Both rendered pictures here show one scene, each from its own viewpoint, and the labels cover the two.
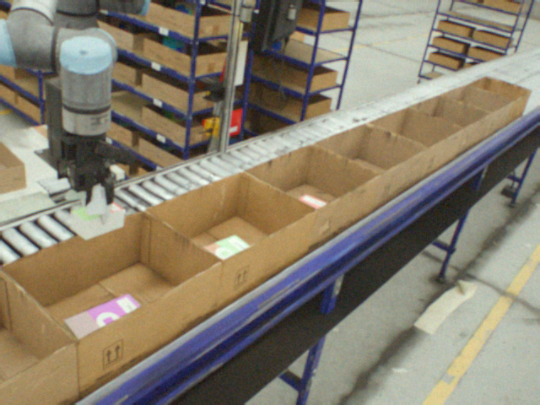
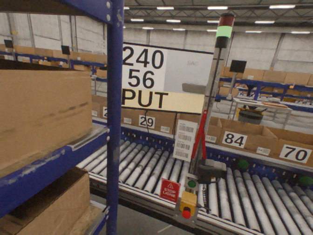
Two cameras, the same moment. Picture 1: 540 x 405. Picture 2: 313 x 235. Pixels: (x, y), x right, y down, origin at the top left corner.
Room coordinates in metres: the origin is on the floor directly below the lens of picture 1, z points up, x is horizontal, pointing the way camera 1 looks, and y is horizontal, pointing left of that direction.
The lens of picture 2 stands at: (2.70, 0.77, 1.46)
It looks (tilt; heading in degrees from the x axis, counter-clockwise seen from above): 17 degrees down; 251
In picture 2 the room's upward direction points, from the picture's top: 6 degrees clockwise
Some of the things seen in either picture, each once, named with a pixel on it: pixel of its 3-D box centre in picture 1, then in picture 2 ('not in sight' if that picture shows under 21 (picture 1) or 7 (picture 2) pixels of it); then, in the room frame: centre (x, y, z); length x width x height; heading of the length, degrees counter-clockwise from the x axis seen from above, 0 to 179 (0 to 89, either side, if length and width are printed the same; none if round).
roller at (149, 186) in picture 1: (186, 209); (267, 202); (1.75, 0.29, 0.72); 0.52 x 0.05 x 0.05; 55
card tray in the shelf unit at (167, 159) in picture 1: (179, 150); not in sight; (2.97, 0.57, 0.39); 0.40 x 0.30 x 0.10; 55
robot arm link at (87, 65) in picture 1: (86, 74); not in sight; (0.96, 0.37, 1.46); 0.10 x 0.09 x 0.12; 14
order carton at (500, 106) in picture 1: (473, 111); (93, 105); (2.86, -1.05, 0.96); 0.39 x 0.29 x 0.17; 145
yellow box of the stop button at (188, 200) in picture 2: (208, 128); (195, 207); (2.30, 0.31, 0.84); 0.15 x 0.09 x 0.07; 145
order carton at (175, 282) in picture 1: (116, 294); not in sight; (0.94, 0.30, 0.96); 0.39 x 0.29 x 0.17; 145
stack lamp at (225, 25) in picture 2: not in sight; (224, 28); (2.30, 0.24, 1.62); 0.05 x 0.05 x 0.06
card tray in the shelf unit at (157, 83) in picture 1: (185, 88); not in sight; (2.97, 0.56, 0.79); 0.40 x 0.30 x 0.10; 56
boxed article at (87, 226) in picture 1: (97, 218); not in sight; (0.98, 0.36, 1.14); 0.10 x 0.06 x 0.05; 145
